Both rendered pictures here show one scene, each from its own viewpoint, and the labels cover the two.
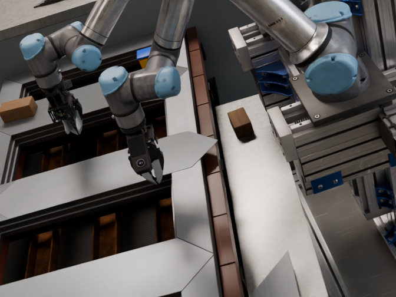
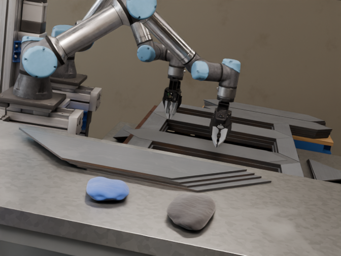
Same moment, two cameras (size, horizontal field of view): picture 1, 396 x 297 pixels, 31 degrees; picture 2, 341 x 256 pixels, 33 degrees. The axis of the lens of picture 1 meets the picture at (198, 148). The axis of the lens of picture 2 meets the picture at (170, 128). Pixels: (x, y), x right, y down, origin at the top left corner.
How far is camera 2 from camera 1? 4.23 m
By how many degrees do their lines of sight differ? 129
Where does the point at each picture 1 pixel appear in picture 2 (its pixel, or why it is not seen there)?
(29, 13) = (275, 179)
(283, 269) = (120, 135)
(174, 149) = (151, 135)
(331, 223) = not seen: outside the picture
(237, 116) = not seen: hidden behind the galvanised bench
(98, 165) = (204, 147)
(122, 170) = (188, 140)
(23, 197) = (259, 154)
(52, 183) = (238, 152)
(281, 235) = not seen: hidden behind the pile
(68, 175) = (227, 151)
